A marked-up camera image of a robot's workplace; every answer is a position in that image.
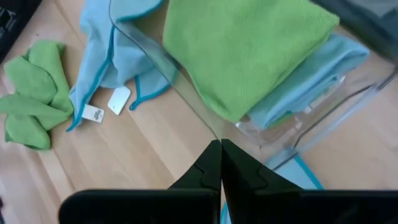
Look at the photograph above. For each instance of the green microfiber towel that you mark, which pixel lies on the green microfiber towel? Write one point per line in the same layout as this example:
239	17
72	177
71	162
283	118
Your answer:
34	93
242	53

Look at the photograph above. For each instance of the blue microfiber towel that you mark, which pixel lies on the blue microfiber towel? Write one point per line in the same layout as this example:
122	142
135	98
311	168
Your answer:
311	81
102	46
295	177

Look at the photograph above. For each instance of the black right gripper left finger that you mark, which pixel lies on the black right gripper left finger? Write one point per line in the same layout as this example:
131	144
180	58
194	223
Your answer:
205	174

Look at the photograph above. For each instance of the clear plastic bin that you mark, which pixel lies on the clear plastic bin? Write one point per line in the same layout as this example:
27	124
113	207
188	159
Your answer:
326	124

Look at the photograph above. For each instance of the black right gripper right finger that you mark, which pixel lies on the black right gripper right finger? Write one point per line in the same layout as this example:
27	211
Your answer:
248	174

